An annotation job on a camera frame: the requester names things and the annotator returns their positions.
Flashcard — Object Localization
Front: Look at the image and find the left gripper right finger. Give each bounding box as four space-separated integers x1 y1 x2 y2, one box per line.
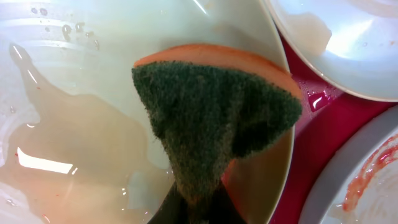
204 182 246 224

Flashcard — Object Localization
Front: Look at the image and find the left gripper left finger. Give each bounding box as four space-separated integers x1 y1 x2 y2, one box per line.
147 183 188 224

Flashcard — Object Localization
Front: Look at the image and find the green and orange sponge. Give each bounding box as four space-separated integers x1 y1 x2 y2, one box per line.
132 44 302 205

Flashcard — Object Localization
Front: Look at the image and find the white plate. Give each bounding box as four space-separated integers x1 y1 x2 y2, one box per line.
297 105 398 224
1 1 287 223
264 0 397 102

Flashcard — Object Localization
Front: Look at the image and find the red plastic serving tray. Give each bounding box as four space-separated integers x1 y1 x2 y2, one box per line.
269 30 398 224

